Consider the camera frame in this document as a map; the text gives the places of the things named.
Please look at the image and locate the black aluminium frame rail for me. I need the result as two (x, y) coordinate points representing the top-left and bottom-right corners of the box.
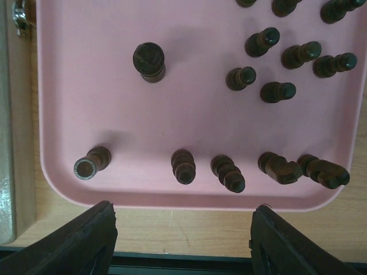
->
(0, 246), (367, 275)

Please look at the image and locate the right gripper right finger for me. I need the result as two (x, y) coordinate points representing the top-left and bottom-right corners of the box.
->
(249, 205), (360, 274)

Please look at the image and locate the dark knight chess piece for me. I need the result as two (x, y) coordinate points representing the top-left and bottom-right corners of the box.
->
(257, 152), (303, 185)

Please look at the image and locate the dark bishop chess piece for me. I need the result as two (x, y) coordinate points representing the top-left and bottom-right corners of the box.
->
(171, 149), (196, 184)

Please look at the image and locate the dark pawn chess piece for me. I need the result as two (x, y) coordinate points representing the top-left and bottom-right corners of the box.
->
(226, 66), (256, 91)

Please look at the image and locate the wooden chess board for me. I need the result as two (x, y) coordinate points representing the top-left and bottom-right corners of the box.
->
(1, 1), (36, 245)

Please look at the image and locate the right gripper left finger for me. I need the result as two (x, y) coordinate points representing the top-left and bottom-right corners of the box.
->
(1, 201), (118, 274)

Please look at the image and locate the dark queen chess piece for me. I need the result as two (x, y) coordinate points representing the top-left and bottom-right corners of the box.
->
(73, 146), (112, 180)

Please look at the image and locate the dark rook chess piece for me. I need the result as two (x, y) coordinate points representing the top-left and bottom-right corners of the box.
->
(132, 42), (166, 83)

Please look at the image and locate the pink plastic tray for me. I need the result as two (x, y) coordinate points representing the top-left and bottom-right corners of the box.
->
(36, 1), (366, 211)

